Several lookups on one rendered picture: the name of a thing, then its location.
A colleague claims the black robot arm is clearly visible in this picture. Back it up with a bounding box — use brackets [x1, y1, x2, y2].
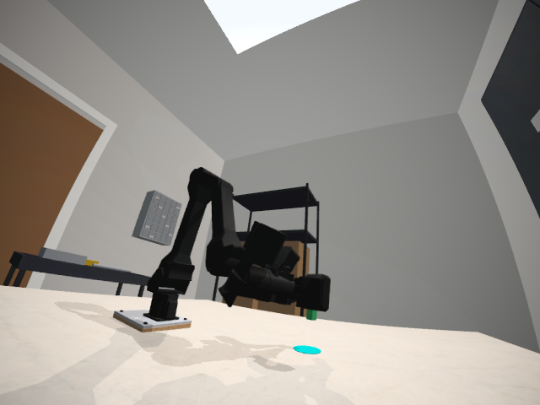
[143, 167, 300, 321]

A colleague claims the cyan circle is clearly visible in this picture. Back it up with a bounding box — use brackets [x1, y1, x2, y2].
[293, 345, 321, 354]

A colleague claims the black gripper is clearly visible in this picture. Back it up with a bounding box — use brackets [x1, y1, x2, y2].
[259, 269, 331, 312]

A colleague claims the green rectangular post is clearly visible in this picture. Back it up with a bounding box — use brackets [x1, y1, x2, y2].
[306, 309, 317, 321]

